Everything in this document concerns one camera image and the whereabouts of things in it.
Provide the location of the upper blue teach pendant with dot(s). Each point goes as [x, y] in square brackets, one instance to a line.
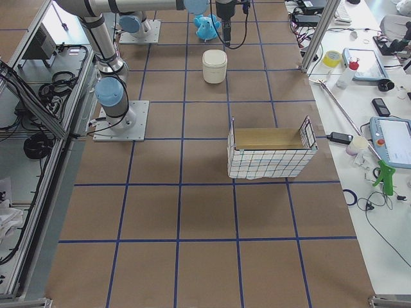
[370, 65]

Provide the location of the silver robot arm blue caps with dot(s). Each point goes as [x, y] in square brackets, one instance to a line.
[112, 90]

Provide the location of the white bottle red cap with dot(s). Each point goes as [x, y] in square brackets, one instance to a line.
[349, 73]

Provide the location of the blue teach pendant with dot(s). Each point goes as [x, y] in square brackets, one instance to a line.
[391, 140]
[370, 65]

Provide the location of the blue plush toy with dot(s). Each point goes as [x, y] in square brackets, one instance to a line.
[207, 26]

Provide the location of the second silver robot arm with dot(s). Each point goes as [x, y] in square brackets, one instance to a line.
[135, 23]

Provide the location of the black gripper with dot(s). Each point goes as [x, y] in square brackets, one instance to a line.
[224, 9]

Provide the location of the yellow tape roll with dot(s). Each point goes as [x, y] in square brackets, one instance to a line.
[332, 58]

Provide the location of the black phone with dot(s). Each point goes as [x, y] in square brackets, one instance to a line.
[380, 107]

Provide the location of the aluminium frame post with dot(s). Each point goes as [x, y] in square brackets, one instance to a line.
[326, 18]

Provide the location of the lower blue teach pendant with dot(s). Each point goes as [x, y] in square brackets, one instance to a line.
[391, 140]

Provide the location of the cream lidded trash can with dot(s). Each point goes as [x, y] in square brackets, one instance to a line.
[214, 66]

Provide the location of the black tape roll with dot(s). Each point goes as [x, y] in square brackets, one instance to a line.
[385, 85]

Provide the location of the white pink cup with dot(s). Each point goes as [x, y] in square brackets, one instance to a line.
[357, 145]

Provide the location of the grey control box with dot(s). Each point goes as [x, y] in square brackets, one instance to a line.
[42, 47]

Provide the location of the black power adapter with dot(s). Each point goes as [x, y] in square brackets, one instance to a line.
[341, 138]

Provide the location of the green plastic gun tool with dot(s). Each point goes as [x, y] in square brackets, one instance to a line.
[385, 176]

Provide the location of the grid-patterned cardboard box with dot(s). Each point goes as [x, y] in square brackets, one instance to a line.
[255, 153]

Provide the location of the long metal rod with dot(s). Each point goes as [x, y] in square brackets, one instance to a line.
[358, 131]

